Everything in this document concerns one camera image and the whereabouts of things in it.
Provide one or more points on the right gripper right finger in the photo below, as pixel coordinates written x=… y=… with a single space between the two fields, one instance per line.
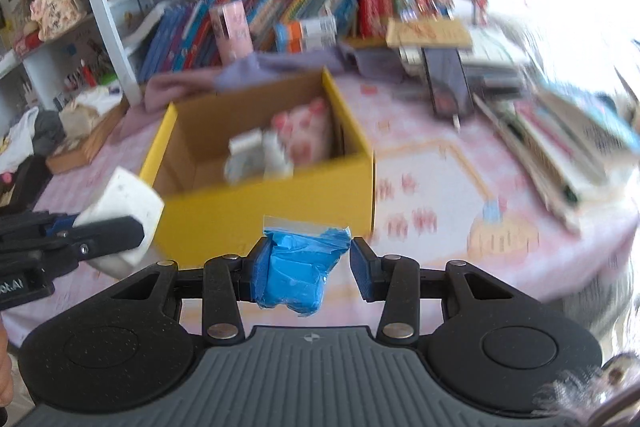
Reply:
x=393 y=280

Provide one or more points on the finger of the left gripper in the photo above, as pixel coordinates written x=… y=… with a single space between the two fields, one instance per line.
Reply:
x=34 y=225
x=64 y=250

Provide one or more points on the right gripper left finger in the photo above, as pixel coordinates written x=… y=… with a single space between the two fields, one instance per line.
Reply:
x=227 y=281

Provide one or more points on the blue taped bundle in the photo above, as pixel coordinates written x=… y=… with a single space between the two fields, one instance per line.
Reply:
x=300 y=262

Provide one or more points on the white power adapter brick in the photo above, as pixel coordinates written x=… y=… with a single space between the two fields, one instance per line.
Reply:
x=125 y=211

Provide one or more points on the pink plush paw toy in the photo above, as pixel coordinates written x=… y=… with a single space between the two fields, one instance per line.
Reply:
x=306 y=132

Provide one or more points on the small white red box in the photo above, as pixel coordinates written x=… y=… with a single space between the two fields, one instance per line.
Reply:
x=246 y=143

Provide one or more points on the white t-shirt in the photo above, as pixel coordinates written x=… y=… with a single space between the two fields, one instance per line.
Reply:
x=20 y=142

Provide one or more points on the wooden chess board box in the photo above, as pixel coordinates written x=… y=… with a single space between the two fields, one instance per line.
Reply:
x=79 y=152

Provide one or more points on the dark grey garment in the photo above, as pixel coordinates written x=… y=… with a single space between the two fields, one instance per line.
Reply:
x=49 y=133

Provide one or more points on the pink checkered tablecloth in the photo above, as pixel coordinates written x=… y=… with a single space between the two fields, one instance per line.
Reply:
x=439 y=194

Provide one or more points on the tissue pack in bag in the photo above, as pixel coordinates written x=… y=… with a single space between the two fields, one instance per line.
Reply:
x=87 y=110

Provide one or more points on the yellow cardboard box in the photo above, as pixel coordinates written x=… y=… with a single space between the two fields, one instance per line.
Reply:
x=205 y=216

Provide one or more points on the black smartphone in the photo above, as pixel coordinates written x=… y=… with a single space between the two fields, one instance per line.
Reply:
x=451 y=95

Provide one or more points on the pink purple fleece cloth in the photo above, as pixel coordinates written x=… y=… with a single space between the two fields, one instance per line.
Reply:
x=376 y=64

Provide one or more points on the stack of books right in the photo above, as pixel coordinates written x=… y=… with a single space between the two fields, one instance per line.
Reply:
x=581 y=156

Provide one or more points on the pink cylindrical appliance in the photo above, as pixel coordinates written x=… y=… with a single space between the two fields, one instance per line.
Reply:
x=231 y=31

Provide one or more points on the row of blue books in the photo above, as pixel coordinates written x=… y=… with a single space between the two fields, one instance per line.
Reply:
x=183 y=40

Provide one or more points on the brown paper envelope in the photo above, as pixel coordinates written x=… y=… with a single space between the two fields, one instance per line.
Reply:
x=437 y=33

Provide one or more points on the orange white small boxes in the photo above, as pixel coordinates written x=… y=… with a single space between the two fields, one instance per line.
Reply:
x=306 y=35

